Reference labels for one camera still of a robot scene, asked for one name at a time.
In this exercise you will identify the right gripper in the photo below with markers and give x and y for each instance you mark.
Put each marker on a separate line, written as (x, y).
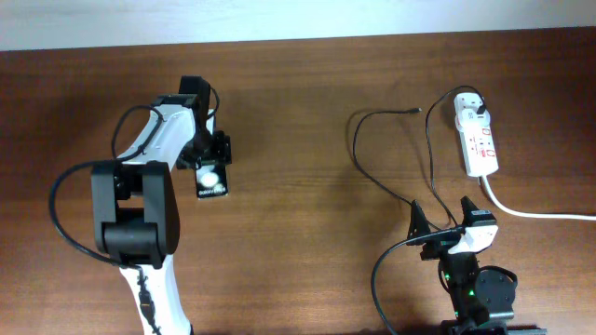
(420, 225)

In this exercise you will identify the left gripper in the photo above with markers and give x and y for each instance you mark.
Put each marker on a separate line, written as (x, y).
(223, 152)

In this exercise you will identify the black smartphone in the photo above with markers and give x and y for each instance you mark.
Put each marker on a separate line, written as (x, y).
(211, 182)

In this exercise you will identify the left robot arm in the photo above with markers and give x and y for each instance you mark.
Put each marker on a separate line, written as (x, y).
(136, 217)

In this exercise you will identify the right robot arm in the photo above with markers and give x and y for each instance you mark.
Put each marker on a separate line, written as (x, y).
(482, 296)

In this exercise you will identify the white charger plug adapter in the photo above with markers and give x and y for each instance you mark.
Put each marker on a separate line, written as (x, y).
(470, 111)

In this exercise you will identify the white power strip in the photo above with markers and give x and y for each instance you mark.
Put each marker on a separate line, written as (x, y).
(479, 151)

